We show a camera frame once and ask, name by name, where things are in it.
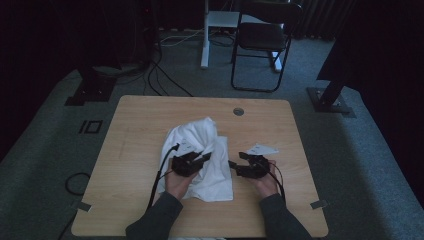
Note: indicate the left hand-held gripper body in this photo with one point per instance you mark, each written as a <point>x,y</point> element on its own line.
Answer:
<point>185,165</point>

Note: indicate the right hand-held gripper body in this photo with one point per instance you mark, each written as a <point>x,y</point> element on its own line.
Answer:
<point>256,166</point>

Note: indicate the white tiered skirt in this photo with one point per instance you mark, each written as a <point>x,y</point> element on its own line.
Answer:
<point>208,173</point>

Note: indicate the person's right hand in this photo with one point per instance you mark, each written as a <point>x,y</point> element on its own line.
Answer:
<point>265,185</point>

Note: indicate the person's left hand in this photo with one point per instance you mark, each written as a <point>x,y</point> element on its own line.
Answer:
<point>178,186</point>

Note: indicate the grey table grommet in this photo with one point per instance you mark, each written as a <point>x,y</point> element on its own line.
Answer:
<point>238,111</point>

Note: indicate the grey tape piece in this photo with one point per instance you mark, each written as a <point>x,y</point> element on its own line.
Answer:
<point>319,204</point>
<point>84,206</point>

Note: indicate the black stand with grey base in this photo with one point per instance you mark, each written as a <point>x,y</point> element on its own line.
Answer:
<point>328,101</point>

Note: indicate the black folding chair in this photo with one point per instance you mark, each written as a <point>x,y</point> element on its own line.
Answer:
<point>263,36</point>

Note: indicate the black stand with square base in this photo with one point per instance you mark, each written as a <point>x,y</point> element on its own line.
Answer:
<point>91,88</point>

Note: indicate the white desk frame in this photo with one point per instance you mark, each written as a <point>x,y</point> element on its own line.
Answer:
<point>206,40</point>

